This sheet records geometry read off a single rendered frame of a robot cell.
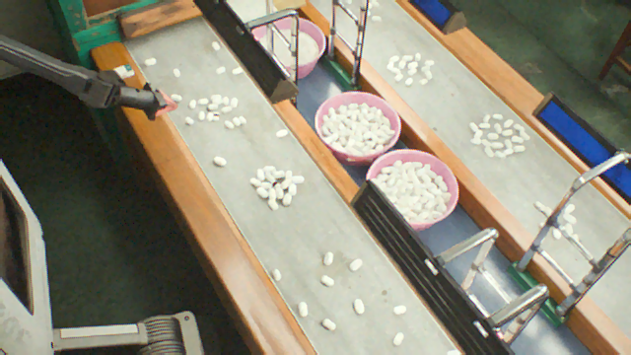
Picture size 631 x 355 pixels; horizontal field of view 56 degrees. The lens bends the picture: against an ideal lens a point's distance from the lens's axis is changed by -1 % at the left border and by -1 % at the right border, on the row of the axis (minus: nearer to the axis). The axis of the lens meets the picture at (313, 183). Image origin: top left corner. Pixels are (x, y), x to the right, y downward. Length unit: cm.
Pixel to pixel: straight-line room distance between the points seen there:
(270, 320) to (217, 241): 27
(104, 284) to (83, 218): 34
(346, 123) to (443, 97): 35
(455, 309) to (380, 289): 42
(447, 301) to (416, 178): 66
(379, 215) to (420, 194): 52
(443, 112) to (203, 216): 84
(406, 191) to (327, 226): 27
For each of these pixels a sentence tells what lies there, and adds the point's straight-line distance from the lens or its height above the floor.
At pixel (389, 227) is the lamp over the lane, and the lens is 126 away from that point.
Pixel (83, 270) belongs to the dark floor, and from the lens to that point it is 256.
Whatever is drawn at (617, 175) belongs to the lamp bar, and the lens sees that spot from 154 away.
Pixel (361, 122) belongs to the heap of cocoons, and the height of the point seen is 74.
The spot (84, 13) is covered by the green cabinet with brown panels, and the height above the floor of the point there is 90.
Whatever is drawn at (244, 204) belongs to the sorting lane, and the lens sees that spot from 170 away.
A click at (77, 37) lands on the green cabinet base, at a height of 82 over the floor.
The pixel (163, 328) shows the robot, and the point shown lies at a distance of 149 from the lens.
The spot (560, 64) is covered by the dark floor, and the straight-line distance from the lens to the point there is 353.
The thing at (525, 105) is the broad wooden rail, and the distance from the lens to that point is 207.
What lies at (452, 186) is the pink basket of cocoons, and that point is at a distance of 179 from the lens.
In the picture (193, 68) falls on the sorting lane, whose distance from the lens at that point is 209.
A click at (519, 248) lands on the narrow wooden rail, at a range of 172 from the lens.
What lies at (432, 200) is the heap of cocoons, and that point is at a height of 74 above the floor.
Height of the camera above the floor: 214
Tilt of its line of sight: 53 degrees down
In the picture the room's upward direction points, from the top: 4 degrees clockwise
